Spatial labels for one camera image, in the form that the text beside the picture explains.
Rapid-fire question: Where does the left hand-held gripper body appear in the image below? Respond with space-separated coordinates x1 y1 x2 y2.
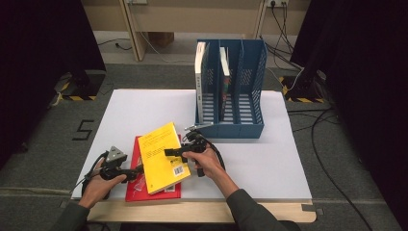
99 146 138 183

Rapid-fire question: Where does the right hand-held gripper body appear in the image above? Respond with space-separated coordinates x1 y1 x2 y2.
182 122 215 154

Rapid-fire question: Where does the red book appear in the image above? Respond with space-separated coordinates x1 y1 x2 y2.
124 134 183 203

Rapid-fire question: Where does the yellow book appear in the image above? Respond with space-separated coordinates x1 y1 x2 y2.
137 121 192 196

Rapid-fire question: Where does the blue file rack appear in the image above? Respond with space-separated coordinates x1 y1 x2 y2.
193 38 268 140

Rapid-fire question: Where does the white picture-grid book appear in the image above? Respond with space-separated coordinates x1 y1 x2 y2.
193 40 209 125

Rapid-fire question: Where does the dark teal book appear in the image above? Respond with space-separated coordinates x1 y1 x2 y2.
218 46 232 123

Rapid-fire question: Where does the person's right hand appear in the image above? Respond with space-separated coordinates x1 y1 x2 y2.
181 145 231 197

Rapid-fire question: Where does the person's left hand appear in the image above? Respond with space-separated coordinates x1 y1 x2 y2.
78 160 128 210

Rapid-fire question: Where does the white board mat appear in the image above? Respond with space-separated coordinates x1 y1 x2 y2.
70 89 313 203

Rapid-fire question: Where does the stand base with hazard tape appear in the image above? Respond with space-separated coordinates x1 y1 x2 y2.
277 68 329 105
52 69 107 102

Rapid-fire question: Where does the brown box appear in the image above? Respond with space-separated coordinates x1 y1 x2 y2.
147 31 176 49

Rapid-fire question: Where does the beige wooden desk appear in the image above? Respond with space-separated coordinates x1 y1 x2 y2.
80 0 311 63

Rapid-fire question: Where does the grey tape piece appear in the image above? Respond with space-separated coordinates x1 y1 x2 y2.
300 203 325 217

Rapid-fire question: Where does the black curtain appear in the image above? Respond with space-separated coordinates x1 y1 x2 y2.
0 0 108 169
289 0 408 231

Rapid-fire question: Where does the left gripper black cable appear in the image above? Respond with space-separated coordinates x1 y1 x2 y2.
70 150 110 196

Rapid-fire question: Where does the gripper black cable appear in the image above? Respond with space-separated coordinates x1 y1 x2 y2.
70 150 110 196
203 139 227 171

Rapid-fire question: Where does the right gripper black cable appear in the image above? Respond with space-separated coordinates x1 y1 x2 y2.
203 139 227 171

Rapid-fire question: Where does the white floor cable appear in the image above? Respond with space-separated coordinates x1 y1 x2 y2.
140 31 197 64

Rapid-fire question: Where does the black floor cable with plug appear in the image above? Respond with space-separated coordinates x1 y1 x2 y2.
96 38 134 52

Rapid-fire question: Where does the long black floor cable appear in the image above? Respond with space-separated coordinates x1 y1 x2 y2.
287 107 374 231

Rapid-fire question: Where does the black socket cable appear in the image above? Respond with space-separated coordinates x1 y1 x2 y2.
259 1 304 70

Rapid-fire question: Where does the white wall socket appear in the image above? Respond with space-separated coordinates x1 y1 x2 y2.
266 0 290 9

